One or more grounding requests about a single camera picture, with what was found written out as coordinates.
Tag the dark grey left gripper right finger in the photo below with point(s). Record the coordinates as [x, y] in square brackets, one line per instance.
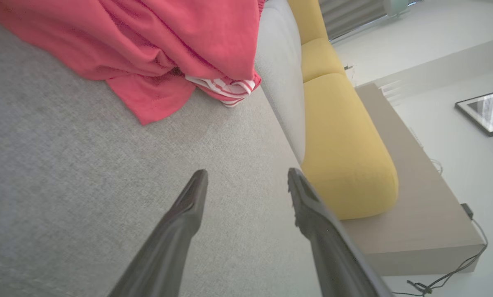
[333, 251]

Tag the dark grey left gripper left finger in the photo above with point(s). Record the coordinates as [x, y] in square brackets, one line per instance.
[168, 243]

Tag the red white striped jersey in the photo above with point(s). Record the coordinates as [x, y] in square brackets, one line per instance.
[156, 45]

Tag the light wooden low sideboard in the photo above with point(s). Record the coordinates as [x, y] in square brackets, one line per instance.
[415, 214]

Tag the large yellow sofa back cushion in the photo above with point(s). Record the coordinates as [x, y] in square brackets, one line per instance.
[345, 152]

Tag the small grey sofa seat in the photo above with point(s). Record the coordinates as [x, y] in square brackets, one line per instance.
[279, 82]

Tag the small yellow sofa back cushion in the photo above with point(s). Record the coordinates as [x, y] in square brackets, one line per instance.
[308, 18]
[320, 60]

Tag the grey pleated curtain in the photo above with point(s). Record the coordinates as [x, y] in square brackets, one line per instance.
[349, 14]

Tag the large black picture frame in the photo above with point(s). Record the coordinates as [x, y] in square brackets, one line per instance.
[487, 112]

